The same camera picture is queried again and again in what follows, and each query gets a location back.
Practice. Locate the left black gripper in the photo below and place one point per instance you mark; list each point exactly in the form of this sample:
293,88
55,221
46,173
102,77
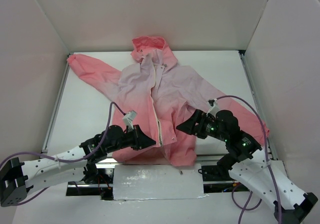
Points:
136,136

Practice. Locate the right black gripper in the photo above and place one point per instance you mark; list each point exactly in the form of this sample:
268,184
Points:
198,125

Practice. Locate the pink hooded zip jacket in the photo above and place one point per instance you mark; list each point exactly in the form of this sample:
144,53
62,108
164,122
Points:
164,94

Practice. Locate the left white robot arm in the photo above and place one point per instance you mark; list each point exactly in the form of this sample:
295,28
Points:
19,179

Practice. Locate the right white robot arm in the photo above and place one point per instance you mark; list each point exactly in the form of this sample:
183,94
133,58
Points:
245,162

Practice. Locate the white foil tape patch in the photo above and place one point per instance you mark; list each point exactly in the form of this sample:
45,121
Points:
147,182

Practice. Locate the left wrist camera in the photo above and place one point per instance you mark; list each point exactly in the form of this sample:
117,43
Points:
128,119

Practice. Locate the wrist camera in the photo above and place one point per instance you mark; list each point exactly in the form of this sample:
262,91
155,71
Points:
214,108
128,119

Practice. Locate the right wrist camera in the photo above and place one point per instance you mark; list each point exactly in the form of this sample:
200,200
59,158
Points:
214,108

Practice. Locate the front aluminium table rail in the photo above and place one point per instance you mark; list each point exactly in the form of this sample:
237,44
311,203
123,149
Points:
138,160

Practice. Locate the aluminium table rail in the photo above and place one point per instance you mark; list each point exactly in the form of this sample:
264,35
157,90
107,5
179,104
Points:
46,142
138,160
272,151

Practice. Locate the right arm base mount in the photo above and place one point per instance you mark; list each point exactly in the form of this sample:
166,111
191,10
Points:
216,179

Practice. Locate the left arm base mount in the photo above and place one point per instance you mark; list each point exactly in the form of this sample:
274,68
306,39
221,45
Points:
100,184

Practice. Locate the right aluminium table rail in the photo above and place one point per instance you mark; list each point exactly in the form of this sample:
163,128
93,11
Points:
272,151

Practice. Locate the left aluminium table rail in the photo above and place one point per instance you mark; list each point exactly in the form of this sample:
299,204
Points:
46,142

